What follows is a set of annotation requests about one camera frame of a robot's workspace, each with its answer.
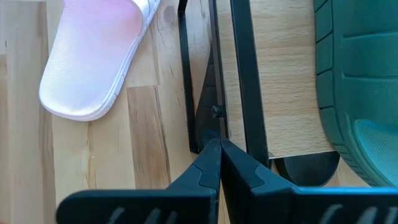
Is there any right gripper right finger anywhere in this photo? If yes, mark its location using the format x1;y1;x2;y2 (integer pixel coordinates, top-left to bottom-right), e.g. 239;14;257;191
221;138;398;224

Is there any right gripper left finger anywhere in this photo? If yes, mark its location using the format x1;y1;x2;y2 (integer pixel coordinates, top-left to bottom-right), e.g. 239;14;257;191
55;138;223;224

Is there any green rubber slide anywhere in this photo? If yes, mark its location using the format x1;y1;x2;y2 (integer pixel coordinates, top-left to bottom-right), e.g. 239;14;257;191
313;0;398;188

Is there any pink rubber slide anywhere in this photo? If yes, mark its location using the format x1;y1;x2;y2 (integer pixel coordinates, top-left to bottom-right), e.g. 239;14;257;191
39;0;162;122

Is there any black frame wooden shelf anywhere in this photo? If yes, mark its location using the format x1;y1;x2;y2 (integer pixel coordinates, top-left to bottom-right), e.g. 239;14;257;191
177;0;338;169

